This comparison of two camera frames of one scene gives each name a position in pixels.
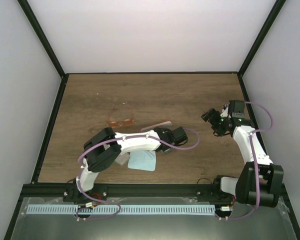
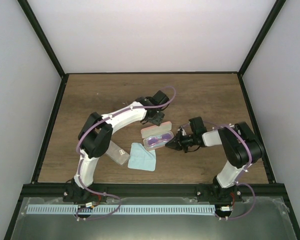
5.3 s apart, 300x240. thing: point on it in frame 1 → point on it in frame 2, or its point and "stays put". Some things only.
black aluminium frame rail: [144, 190] stays put
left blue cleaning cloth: [144, 160] stays put
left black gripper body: [166, 151] → [155, 120]
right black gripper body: [218, 125] → [188, 141]
